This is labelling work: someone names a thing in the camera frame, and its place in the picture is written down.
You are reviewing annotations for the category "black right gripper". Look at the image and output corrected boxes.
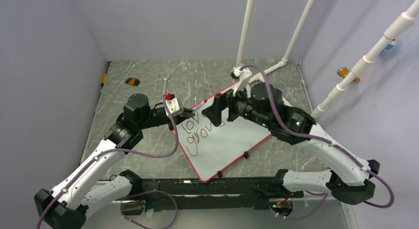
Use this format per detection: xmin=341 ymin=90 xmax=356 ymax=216
xmin=202 ymin=79 xmax=272 ymax=129

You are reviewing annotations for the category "white marker pen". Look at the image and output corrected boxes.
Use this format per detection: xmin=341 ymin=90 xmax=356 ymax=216
xmin=191 ymin=99 xmax=208 ymax=113

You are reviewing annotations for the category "pink framed whiteboard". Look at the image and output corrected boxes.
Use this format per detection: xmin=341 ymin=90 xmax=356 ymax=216
xmin=177 ymin=94 xmax=270 ymax=182

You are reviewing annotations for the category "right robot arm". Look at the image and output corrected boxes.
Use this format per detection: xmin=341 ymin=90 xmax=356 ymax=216
xmin=202 ymin=83 xmax=380 ymax=205

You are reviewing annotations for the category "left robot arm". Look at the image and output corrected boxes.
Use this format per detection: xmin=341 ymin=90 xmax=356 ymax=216
xmin=34 ymin=93 xmax=196 ymax=229

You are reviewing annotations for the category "black whiteboard clip right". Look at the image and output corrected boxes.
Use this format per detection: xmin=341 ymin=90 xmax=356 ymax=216
xmin=243 ymin=151 xmax=250 ymax=159

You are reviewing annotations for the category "silver wrench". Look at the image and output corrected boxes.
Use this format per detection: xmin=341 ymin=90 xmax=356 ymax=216
xmin=162 ymin=73 xmax=170 ymax=104

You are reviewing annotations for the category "orange black tool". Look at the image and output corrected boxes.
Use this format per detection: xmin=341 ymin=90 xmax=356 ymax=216
xmin=125 ymin=77 xmax=140 ymax=86

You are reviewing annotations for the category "yellow black screwdriver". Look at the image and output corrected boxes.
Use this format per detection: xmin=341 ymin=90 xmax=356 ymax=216
xmin=99 ymin=61 xmax=111 ymax=93

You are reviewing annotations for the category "white PVC pipe right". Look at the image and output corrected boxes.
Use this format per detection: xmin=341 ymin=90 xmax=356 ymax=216
xmin=311 ymin=0 xmax=419 ymax=118

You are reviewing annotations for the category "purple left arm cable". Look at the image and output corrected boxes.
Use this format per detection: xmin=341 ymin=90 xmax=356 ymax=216
xmin=35 ymin=96 xmax=180 ymax=229

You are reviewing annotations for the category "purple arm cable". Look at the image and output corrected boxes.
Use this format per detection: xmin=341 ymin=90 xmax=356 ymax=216
xmin=239 ymin=64 xmax=395 ymax=221
xmin=35 ymin=96 xmax=180 ymax=229

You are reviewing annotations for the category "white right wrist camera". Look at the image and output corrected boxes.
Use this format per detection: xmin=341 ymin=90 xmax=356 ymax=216
xmin=230 ymin=66 xmax=253 ymax=96

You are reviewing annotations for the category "white PVC pipe frame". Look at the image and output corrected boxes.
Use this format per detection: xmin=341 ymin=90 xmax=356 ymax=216
xmin=235 ymin=0 xmax=319 ymax=84

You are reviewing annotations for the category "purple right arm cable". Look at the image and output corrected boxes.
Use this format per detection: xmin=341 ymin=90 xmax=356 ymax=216
xmin=239 ymin=64 xmax=395 ymax=221

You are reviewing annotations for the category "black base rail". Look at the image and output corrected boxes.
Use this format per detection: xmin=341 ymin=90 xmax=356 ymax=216
xmin=122 ymin=177 xmax=304 ymax=212

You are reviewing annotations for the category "orange wall knob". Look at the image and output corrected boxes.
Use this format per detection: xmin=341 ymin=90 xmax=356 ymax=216
xmin=336 ymin=67 xmax=360 ymax=83

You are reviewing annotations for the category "blue wall clip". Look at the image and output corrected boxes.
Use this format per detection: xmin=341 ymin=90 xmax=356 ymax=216
xmin=379 ymin=39 xmax=397 ymax=55

